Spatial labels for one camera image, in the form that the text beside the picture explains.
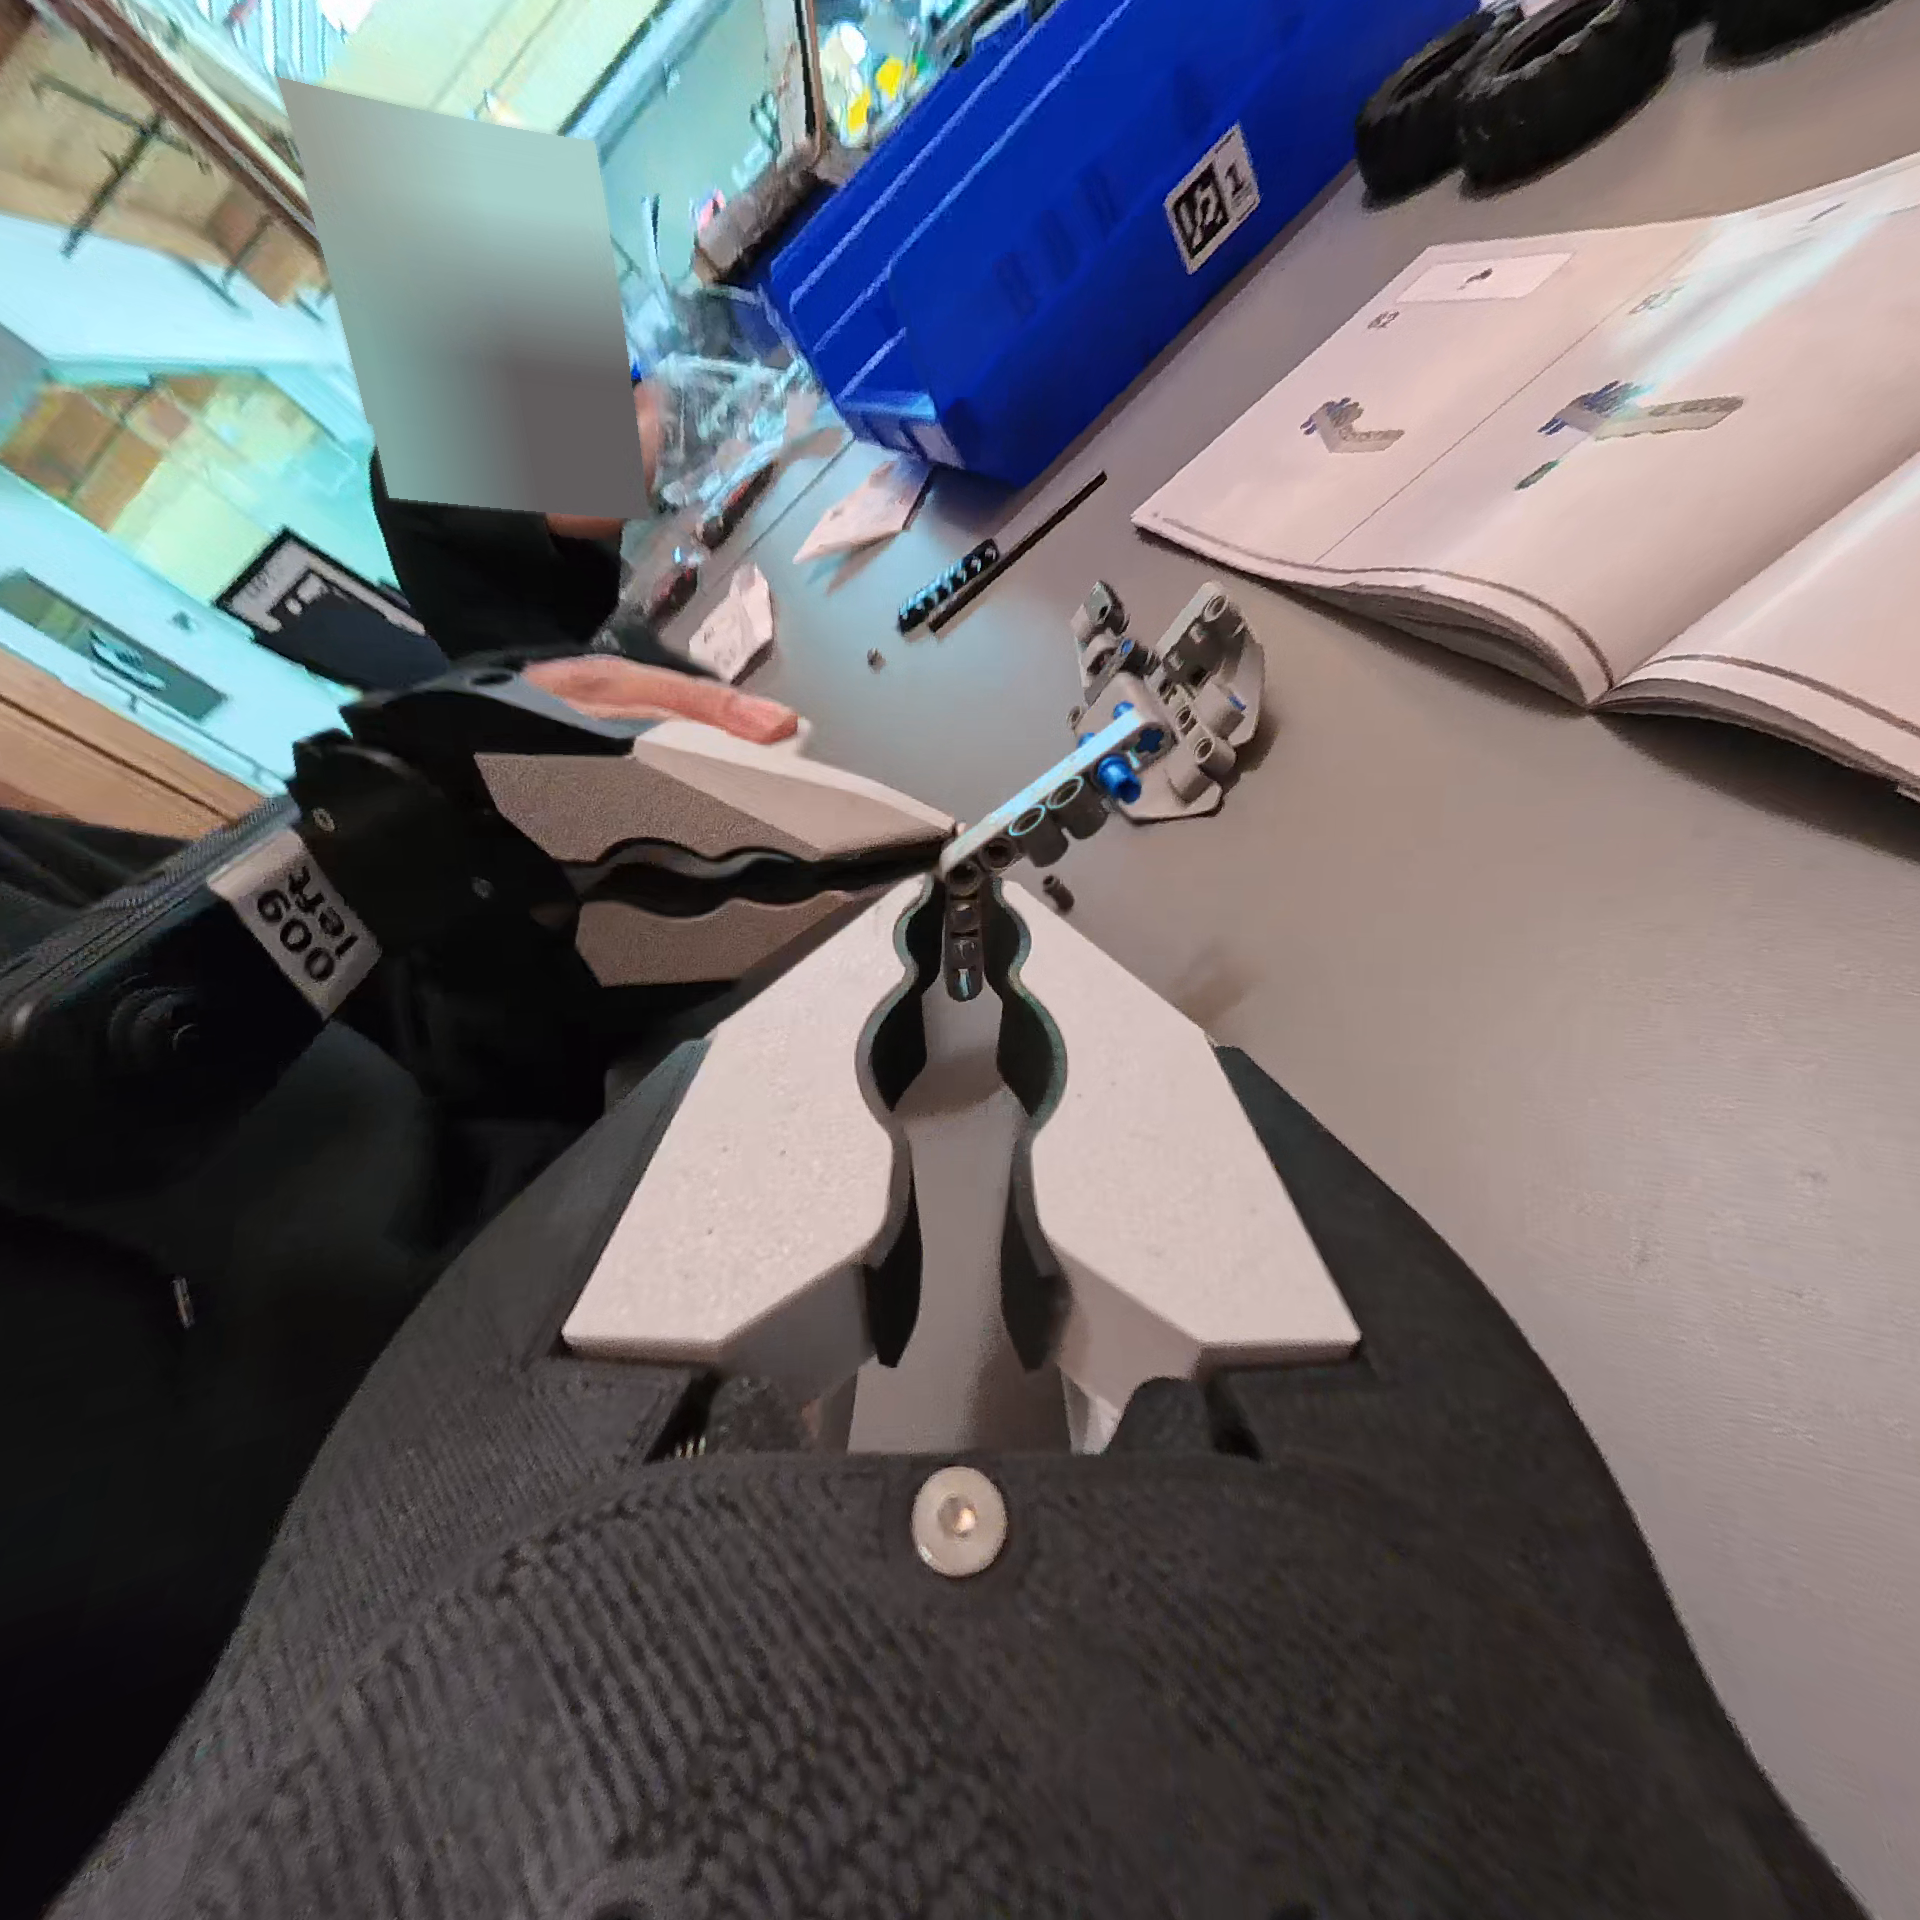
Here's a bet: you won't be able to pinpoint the open instruction booklet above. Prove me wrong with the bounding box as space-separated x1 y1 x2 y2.
1132 149 1920 797

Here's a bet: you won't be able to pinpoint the white paper slip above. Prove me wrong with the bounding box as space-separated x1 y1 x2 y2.
692 566 778 680

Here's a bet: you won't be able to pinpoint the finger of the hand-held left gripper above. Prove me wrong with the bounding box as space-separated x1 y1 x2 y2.
477 715 967 889
574 882 906 992

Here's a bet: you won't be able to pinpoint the paper parts bag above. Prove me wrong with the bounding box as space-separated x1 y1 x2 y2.
791 455 936 568

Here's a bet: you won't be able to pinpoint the grey toy beam blue pins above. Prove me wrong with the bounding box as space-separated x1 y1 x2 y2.
932 702 1176 1004

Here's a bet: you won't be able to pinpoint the grey toy brick assembly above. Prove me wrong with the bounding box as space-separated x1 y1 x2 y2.
1069 581 1270 823

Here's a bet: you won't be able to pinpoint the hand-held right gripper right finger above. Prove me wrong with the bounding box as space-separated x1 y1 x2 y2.
974 875 1365 1379

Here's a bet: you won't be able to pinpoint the person's black sweatshirt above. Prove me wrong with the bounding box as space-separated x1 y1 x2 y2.
0 449 708 1920

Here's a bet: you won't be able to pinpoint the black toy beam with pegs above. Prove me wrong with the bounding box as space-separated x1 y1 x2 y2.
897 535 1005 631

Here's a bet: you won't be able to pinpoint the blue storage bin with tag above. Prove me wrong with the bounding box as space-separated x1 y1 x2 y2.
832 0 1490 485

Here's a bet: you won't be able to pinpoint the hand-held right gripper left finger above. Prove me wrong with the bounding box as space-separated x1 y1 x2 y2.
559 875 941 1373

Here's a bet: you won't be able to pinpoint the black toy axle rod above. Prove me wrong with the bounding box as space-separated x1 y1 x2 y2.
931 468 1113 631

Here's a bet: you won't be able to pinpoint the black framed sign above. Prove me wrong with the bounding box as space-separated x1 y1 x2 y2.
215 523 453 662

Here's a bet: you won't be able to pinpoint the grey desk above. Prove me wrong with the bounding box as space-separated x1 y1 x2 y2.
593 0 1920 1920

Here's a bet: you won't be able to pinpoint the person's left hand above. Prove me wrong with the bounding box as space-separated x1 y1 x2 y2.
525 656 802 747

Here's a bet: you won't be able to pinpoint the clear plastic bag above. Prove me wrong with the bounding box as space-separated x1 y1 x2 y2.
636 283 850 519

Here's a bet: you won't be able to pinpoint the plain blue storage bin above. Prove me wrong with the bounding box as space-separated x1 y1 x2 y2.
756 0 1142 396

